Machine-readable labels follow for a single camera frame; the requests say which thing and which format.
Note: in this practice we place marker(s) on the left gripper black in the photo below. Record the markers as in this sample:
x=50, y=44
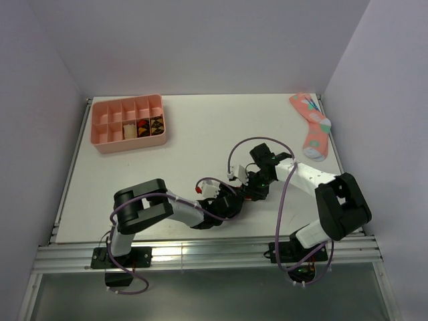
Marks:
x=227, y=190

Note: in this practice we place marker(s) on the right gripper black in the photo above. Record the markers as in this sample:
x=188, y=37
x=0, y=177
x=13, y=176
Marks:
x=256, y=194

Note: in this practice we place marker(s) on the tan maroon sock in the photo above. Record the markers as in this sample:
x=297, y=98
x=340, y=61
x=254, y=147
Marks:
x=129, y=131

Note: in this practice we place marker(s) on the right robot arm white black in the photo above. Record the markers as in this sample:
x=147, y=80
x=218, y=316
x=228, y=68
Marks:
x=341, y=205

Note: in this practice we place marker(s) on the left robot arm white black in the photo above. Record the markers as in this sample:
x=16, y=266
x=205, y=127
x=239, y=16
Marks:
x=139, y=207

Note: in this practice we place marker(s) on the pink patterned sock pair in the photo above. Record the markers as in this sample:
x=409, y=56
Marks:
x=315, y=146

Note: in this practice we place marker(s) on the brown argyle rolled sock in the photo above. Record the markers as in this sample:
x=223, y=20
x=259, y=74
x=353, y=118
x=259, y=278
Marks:
x=157, y=125

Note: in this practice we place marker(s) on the red argyle rolled sock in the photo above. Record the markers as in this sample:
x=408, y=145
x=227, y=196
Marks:
x=143, y=127

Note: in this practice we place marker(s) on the pink divided organizer tray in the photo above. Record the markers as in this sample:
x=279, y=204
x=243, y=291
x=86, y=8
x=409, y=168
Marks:
x=128, y=123

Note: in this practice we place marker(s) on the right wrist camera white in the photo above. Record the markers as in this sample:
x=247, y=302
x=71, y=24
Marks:
x=239, y=173

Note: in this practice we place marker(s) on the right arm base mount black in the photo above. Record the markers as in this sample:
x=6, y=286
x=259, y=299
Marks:
x=300, y=262

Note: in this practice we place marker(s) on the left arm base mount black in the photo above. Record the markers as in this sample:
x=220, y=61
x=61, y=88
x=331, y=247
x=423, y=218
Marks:
x=139, y=257

